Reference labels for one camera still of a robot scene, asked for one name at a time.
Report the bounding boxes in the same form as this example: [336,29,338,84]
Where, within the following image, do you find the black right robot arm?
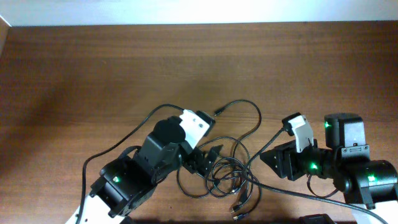
[260,113,397,223]

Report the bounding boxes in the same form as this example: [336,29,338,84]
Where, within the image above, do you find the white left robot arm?
[68,111,221,223]

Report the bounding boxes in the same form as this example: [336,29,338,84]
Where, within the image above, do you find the black usb cables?
[176,99,263,221]

